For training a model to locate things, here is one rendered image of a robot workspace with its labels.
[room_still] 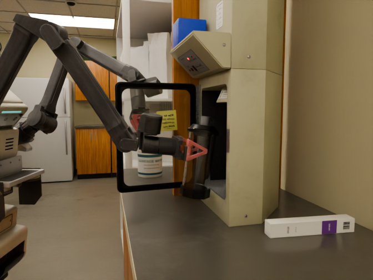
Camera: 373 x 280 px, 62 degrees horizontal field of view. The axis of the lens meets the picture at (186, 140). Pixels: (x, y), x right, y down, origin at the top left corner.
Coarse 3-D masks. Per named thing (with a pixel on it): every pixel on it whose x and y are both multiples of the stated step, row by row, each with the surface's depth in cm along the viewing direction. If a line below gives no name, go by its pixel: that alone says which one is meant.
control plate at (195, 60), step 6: (186, 54) 102; (192, 54) 98; (180, 60) 112; (186, 60) 107; (192, 60) 102; (198, 60) 98; (186, 66) 112; (204, 66) 98; (192, 72) 113; (198, 72) 108
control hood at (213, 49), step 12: (192, 36) 87; (204, 36) 86; (216, 36) 87; (228, 36) 88; (180, 48) 102; (192, 48) 94; (204, 48) 87; (216, 48) 87; (228, 48) 88; (204, 60) 94; (216, 60) 88; (228, 60) 89; (204, 72) 103; (216, 72) 99
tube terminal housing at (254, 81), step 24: (216, 0) 99; (240, 0) 88; (264, 0) 89; (240, 24) 88; (264, 24) 90; (240, 48) 89; (264, 48) 91; (240, 72) 90; (264, 72) 92; (240, 96) 91; (264, 96) 92; (240, 120) 91; (264, 120) 93; (240, 144) 92; (264, 144) 94; (240, 168) 93; (264, 168) 96; (240, 192) 94; (264, 192) 97; (240, 216) 94; (264, 216) 99
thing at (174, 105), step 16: (128, 96) 110; (144, 96) 112; (160, 96) 114; (176, 96) 116; (128, 112) 111; (144, 112) 113; (160, 112) 115; (176, 112) 117; (176, 128) 117; (128, 160) 113; (144, 160) 115; (160, 160) 117; (176, 160) 119; (128, 176) 113; (144, 176) 115; (160, 176) 117; (176, 176) 119; (128, 192) 114
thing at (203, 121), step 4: (204, 116) 102; (200, 120) 103; (204, 120) 102; (208, 120) 103; (192, 124) 103; (196, 124) 101; (200, 124) 103; (204, 124) 102; (196, 128) 100; (200, 128) 99; (204, 128) 99; (208, 128) 100; (212, 128) 101
